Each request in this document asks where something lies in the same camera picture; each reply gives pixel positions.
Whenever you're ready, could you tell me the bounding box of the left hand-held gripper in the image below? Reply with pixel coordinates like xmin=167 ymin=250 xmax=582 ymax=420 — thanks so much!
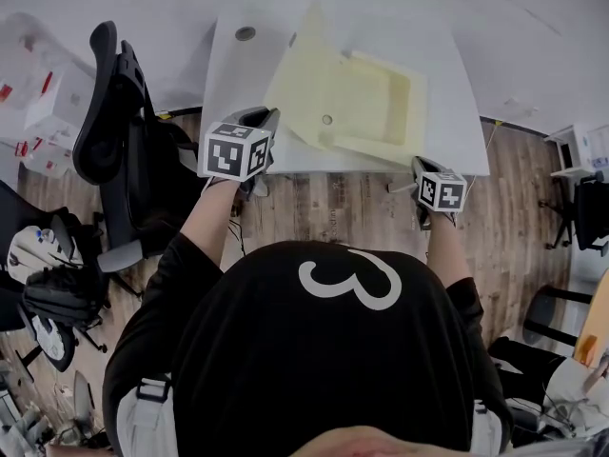
xmin=197 ymin=106 xmax=282 ymax=202

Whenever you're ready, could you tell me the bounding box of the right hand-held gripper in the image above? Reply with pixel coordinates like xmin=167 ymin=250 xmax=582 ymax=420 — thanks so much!
xmin=387 ymin=155 xmax=468 ymax=230

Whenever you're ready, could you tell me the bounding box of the person's left forearm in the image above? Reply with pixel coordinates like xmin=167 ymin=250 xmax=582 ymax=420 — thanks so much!
xmin=179 ymin=178 xmax=240 ymax=273

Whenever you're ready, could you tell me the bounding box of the person's right forearm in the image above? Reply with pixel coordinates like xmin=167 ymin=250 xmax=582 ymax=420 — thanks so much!
xmin=424 ymin=210 xmax=475 ymax=288

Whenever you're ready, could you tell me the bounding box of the black mesh office chair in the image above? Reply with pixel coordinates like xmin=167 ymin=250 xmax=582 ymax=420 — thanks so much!
xmin=71 ymin=20 xmax=206 ymax=299

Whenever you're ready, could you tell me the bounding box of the white shelf unit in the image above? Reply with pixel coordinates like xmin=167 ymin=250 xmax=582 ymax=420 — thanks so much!
xmin=543 ymin=123 xmax=609 ymax=178

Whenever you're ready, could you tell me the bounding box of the black swivel chair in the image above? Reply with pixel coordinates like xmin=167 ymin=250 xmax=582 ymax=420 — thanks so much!
xmin=545 ymin=169 xmax=609 ymax=257

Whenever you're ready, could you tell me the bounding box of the black round stand base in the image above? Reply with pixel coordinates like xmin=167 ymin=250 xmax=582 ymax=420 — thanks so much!
xmin=521 ymin=284 xmax=596 ymax=349

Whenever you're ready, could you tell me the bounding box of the white cardboard box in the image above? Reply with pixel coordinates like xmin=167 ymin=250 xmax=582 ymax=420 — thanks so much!
xmin=22 ymin=61 xmax=97 ymax=138

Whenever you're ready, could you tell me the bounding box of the light wooden table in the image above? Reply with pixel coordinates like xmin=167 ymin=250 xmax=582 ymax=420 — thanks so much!
xmin=572 ymin=268 xmax=609 ymax=371

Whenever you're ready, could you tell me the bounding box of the person's black printed t-shirt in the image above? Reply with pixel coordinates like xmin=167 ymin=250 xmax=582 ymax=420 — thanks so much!
xmin=102 ymin=230 xmax=516 ymax=457

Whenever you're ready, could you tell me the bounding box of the black backpack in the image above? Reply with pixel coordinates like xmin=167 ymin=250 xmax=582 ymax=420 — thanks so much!
xmin=22 ymin=263 xmax=104 ymax=328

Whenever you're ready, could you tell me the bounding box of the black office chair with backpack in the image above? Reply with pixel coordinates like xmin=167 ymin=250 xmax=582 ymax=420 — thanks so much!
xmin=0 ymin=178 xmax=111 ymax=376

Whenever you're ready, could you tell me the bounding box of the clear plastic bag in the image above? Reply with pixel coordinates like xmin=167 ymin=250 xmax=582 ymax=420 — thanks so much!
xmin=0 ymin=11 xmax=96 ymax=113

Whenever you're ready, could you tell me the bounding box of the thin black floor cable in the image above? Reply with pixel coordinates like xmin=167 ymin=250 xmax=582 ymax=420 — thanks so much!
xmin=226 ymin=216 xmax=247 ymax=257

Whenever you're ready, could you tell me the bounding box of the white harness strap with buckle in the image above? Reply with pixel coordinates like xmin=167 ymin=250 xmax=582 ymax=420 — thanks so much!
xmin=115 ymin=373 xmax=173 ymax=457

